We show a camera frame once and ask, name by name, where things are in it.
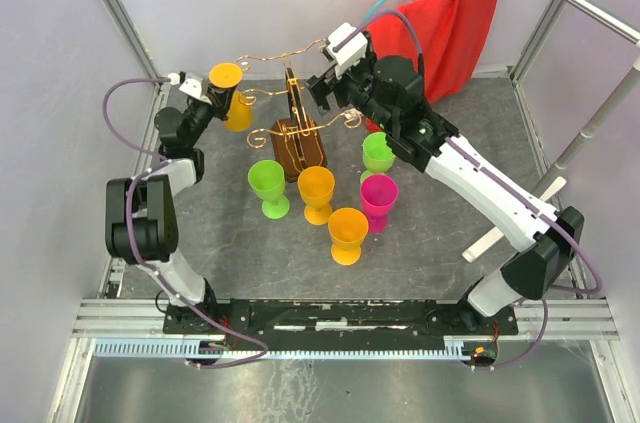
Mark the orange wine glass front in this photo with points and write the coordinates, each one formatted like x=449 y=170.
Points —
x=348 y=228

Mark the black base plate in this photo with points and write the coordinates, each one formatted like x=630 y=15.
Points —
x=262 y=321

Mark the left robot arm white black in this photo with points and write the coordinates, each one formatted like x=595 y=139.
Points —
x=141 y=225

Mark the orange wine glass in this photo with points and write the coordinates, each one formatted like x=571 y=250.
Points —
x=237 y=114
x=316 y=186
x=348 y=228

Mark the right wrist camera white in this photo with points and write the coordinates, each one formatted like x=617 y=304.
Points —
x=345 y=46

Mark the magenta wine glass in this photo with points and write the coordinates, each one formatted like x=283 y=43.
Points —
x=378 y=194

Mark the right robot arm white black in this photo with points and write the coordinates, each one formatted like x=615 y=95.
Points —
x=390 y=92

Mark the white cable duct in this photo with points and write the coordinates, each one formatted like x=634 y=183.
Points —
x=339 y=346

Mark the metal clothes rail stand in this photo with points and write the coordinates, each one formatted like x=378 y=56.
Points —
x=582 y=91

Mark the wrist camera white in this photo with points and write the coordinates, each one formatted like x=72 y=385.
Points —
x=189 y=84
x=345 y=46

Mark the green wine glass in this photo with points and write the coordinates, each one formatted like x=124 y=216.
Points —
x=377 y=156
x=267 y=180

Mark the gold wine glass rack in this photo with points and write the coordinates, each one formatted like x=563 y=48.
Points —
x=296 y=140

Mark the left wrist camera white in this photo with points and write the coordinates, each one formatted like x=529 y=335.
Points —
x=189 y=84

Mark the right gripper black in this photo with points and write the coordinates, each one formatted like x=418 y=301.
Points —
x=320 y=88

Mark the red cloth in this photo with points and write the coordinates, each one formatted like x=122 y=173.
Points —
x=452 y=34

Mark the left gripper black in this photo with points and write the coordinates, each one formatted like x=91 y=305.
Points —
x=221 y=98

